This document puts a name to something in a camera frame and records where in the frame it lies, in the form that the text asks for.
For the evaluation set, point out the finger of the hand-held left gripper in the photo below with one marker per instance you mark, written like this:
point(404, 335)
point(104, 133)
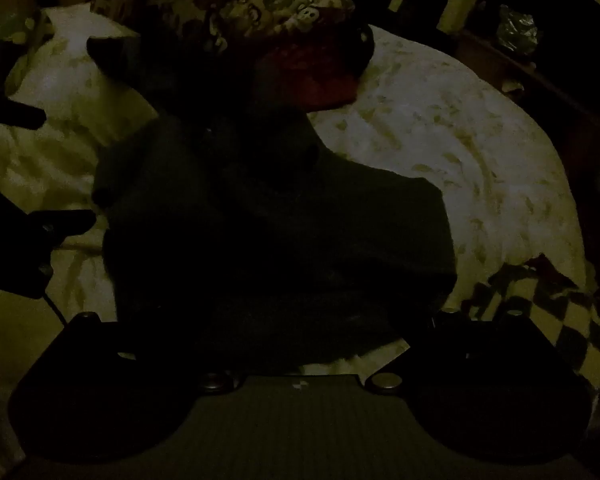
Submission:
point(65, 224)
point(15, 116)

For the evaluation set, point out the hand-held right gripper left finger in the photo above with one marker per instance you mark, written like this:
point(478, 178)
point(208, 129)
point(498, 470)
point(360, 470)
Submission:
point(145, 334)

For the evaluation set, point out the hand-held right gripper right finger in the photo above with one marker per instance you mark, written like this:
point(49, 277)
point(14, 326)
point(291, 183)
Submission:
point(445, 331)

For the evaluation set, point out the dark small garment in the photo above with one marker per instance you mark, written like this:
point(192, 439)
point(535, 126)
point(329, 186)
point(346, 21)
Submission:
point(280, 235)

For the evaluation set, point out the colourful cloth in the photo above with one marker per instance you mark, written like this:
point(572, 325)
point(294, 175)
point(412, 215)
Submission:
point(22, 30)

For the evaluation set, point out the black cloth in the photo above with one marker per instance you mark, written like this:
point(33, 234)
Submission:
point(120, 57)

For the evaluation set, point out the checkered blanket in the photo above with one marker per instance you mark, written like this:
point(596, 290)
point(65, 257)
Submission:
point(575, 330)

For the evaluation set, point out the white leaf-print bed sheet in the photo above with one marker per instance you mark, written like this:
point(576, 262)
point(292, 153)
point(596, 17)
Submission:
point(430, 135)

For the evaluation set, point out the dark wooden shelf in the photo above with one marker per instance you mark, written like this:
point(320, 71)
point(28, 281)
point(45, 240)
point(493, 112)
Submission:
point(535, 77)

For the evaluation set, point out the red cloth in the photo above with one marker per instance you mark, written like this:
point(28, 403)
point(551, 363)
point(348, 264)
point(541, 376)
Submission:
point(307, 77)

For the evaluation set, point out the shiny plastic bag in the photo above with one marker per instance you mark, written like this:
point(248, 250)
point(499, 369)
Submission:
point(517, 30)

